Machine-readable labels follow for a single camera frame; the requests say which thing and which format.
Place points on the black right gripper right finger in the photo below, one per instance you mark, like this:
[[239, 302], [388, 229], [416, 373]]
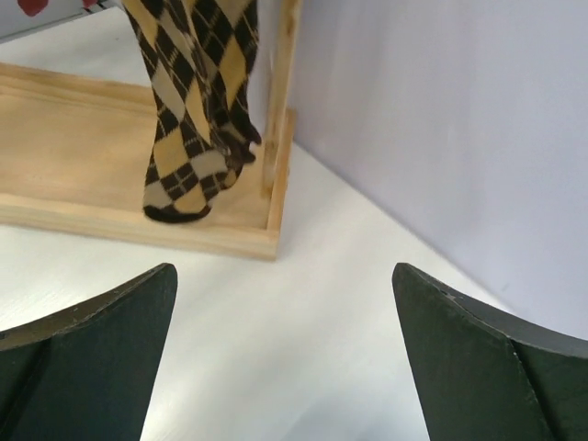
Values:
[[484, 374]]

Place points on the wooden rack base tray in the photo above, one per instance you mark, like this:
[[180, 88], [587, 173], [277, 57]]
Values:
[[74, 152]]

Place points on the brown argyle sock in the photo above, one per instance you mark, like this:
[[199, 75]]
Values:
[[199, 56]]

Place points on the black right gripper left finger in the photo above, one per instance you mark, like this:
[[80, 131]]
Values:
[[87, 372]]

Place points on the red white patterned sock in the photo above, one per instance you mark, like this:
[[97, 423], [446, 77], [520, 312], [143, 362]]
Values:
[[33, 7]]

